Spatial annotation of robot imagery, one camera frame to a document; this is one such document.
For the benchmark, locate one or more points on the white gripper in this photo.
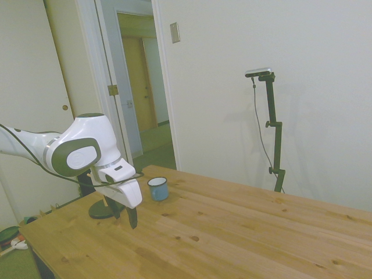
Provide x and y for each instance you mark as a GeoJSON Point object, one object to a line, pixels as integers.
{"type": "Point", "coordinates": [128, 193]}

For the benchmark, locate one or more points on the blue enamel mug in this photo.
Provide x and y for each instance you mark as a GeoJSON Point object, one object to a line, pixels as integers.
{"type": "Point", "coordinates": [160, 191]}

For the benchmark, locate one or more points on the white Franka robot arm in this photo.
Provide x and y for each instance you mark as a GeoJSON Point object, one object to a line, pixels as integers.
{"type": "Point", "coordinates": [87, 130]}

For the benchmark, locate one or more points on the wooden mug tree black base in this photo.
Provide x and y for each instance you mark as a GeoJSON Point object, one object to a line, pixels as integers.
{"type": "Point", "coordinates": [97, 211]}

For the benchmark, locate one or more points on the cardboard box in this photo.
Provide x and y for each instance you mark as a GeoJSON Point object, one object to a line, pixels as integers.
{"type": "Point", "coordinates": [29, 220]}

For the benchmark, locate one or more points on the white floor object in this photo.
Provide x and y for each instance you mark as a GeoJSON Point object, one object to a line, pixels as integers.
{"type": "Point", "coordinates": [19, 244]}

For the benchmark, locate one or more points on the metal door strike plate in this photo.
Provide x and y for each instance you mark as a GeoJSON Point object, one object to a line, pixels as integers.
{"type": "Point", "coordinates": [129, 103]}

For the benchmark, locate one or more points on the green round floor item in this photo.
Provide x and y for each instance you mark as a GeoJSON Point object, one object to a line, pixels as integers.
{"type": "Point", "coordinates": [8, 234]}

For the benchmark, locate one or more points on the brass door hinge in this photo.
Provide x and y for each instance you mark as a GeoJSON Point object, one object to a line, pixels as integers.
{"type": "Point", "coordinates": [113, 90]}

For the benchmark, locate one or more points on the wooden hallway door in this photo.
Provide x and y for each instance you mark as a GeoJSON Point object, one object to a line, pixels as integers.
{"type": "Point", "coordinates": [136, 87]}

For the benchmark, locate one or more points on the white room door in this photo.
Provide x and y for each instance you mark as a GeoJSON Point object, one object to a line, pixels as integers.
{"type": "Point", "coordinates": [81, 72]}

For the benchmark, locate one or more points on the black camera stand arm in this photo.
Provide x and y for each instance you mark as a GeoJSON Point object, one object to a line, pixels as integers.
{"type": "Point", "coordinates": [277, 145]}

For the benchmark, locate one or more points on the metal wall switch plate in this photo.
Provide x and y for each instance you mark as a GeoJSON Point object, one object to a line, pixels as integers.
{"type": "Point", "coordinates": [175, 32]}

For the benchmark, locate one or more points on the grey stereo camera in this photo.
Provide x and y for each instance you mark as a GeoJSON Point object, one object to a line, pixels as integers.
{"type": "Point", "coordinates": [258, 72]}

